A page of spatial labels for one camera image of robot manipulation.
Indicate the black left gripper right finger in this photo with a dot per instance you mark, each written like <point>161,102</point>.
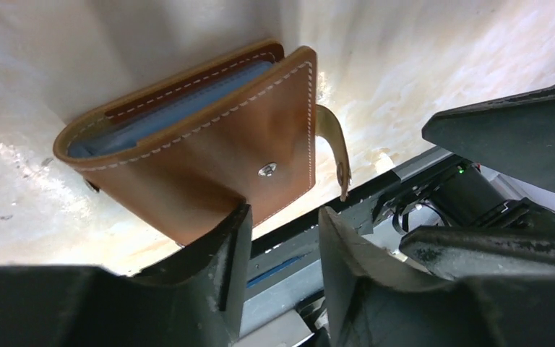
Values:
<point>374,299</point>

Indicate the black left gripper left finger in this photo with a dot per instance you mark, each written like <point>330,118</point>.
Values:
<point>195,297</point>

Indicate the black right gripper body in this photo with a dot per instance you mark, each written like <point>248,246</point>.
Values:
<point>454,197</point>

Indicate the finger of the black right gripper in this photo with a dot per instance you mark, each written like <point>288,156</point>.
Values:
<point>514,135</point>
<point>451,253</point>

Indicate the brown leather card holder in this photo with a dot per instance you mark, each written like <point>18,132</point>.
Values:
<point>183,153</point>

